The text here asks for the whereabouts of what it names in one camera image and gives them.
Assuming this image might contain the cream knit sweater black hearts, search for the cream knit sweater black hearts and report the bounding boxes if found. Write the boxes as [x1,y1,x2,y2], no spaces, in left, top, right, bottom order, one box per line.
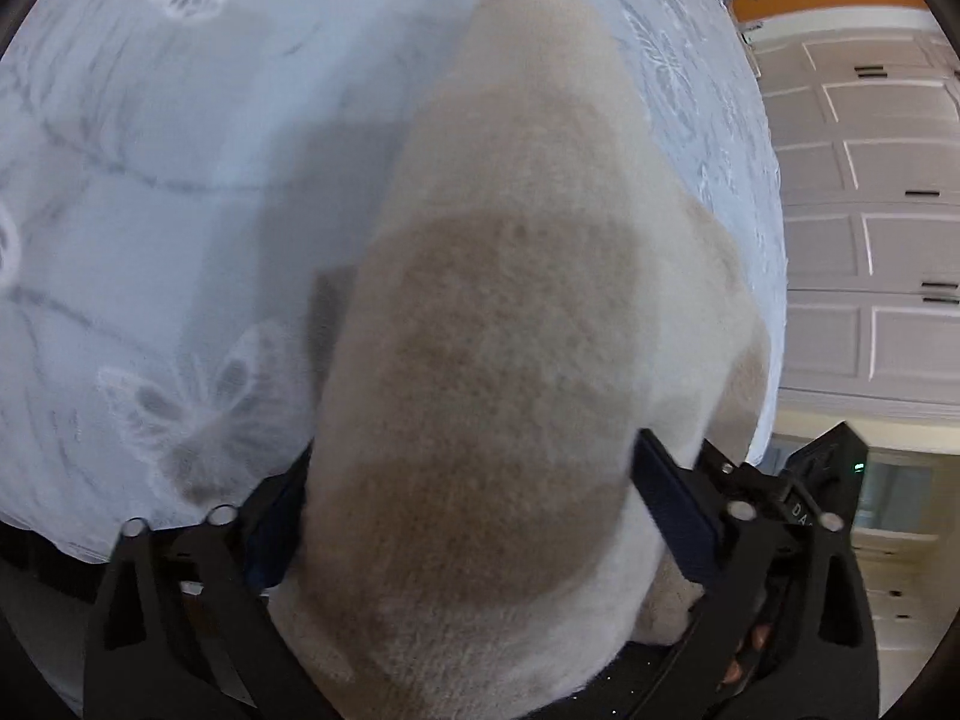
[270,0,770,718]

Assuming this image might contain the person's hand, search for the person's hand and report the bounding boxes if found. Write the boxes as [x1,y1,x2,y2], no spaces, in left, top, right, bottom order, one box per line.
[719,622,771,689]

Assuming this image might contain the black sparkly trousers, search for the black sparkly trousers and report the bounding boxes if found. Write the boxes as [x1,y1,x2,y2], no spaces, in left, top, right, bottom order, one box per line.
[524,642,677,720]

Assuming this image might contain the white wardrobe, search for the white wardrobe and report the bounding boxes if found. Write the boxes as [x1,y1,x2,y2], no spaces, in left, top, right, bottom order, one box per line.
[745,7,958,422]

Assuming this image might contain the bed with blue butterfly duvet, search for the bed with blue butterfly duvet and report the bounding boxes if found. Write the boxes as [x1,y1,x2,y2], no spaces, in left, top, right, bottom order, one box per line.
[2,0,786,562]

